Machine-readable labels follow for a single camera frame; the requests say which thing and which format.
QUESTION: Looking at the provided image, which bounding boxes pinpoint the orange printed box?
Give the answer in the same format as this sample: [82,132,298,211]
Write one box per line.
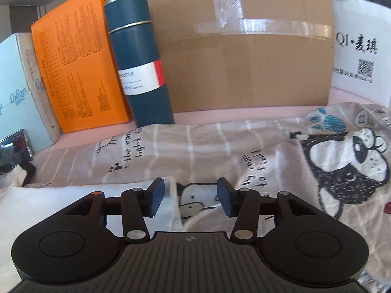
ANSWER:
[31,0,131,133]

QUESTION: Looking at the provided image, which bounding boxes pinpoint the smartphone with lit screen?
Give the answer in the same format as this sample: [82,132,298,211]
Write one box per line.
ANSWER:
[0,129,33,175]

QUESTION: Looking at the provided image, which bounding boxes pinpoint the brown cardboard box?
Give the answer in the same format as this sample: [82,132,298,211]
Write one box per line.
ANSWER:
[148,0,334,113]

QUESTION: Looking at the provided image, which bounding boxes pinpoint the large light blue box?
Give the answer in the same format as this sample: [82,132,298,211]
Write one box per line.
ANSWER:
[0,33,62,152]

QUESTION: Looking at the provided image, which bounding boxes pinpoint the cartoon print bed sheet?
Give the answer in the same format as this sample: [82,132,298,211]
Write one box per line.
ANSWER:
[32,103,390,292]

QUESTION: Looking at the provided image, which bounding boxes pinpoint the white printed tote bag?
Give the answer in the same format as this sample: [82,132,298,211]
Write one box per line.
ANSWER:
[331,0,390,107]

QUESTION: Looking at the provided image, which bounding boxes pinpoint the white and black sweatshirt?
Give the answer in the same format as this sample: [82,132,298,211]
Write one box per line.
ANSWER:
[0,177,184,292]

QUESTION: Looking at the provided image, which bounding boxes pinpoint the dark blue thermos bottle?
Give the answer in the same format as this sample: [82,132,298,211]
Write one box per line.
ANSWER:
[104,0,174,127]

